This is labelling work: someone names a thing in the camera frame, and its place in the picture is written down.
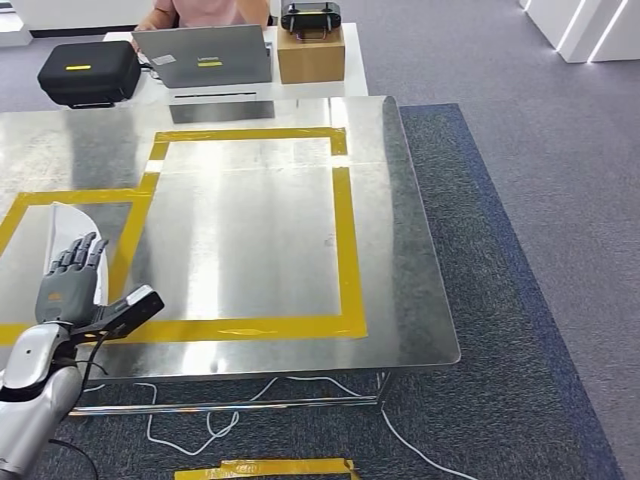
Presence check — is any black hard carry case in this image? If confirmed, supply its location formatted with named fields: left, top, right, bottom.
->
left=37, top=39, right=143, bottom=109

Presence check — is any grey laptop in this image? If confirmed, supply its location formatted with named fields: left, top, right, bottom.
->
left=132, top=24, right=273, bottom=90

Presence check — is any cardboard box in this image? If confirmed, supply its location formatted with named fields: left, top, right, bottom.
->
left=276, top=25, right=346, bottom=85

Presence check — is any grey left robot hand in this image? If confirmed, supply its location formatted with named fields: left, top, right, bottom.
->
left=35, top=231, right=110, bottom=327

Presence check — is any white plastic part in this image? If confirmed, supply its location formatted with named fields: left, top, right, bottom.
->
left=44, top=201, right=110, bottom=309

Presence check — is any person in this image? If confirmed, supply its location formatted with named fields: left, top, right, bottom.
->
left=132, top=0, right=273, bottom=32

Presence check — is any white power strip cable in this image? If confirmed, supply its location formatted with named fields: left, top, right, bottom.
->
left=132, top=375, right=481, bottom=480

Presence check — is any white lit platform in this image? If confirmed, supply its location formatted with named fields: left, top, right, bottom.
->
left=519, top=0, right=640, bottom=65

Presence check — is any steel workbench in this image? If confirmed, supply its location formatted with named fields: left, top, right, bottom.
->
left=0, top=95, right=462, bottom=419

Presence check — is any yellow tape strip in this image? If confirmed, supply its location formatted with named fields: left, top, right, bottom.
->
left=173, top=457, right=362, bottom=480

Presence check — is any wide yellow tape outline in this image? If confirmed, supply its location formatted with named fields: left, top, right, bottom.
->
left=0, top=125, right=368, bottom=347

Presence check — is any black handheld controller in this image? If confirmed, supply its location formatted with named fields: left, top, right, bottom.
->
left=279, top=1, right=343, bottom=42

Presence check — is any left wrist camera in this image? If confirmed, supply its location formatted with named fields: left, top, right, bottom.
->
left=75, top=284, right=166, bottom=342

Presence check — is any white low cabinet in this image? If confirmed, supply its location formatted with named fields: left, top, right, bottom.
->
left=0, top=0, right=156, bottom=49

